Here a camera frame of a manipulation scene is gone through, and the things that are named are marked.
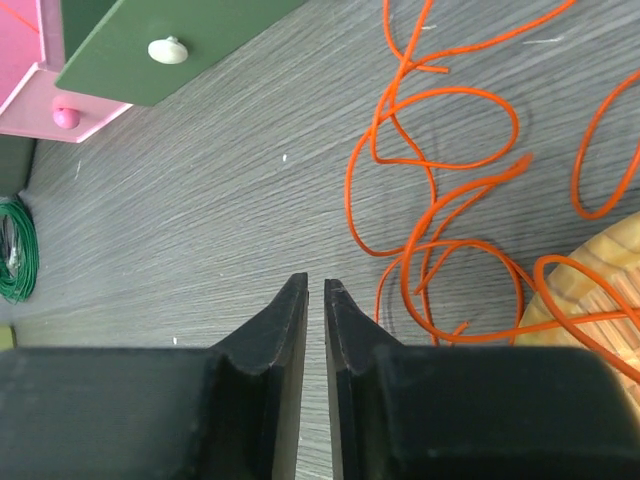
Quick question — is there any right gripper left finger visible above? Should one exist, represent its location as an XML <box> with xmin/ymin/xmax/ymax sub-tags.
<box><xmin>1</xmin><ymin>273</ymin><xmax>308</xmax><ymax>479</ymax></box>

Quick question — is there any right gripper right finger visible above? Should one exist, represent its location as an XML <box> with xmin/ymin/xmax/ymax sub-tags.
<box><xmin>324</xmin><ymin>279</ymin><xmax>639</xmax><ymax>479</ymax></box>

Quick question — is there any green plastic box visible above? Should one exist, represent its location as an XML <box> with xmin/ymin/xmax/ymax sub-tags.
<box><xmin>56</xmin><ymin>0</ymin><xmax>301</xmax><ymax>106</ymax></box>

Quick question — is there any pink plastic box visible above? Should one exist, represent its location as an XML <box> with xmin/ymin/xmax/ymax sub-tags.
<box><xmin>1</xmin><ymin>1</ymin><xmax>131</xmax><ymax>143</ymax></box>

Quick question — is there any orange woven mat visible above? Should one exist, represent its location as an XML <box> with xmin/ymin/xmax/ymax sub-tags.
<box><xmin>515</xmin><ymin>213</ymin><xmax>639</xmax><ymax>390</ymax></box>

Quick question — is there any yellow mug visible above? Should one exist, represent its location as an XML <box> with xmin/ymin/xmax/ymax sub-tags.
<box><xmin>0</xmin><ymin>325</ymin><xmax>16</xmax><ymax>351</ymax></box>

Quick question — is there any green tape roll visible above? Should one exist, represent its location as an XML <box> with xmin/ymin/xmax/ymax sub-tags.
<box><xmin>1</xmin><ymin>196</ymin><xmax>40</xmax><ymax>304</ymax></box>

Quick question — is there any dark green serving tray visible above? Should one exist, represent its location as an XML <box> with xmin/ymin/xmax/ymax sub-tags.
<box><xmin>0</xmin><ymin>135</ymin><xmax>37</xmax><ymax>197</ymax></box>

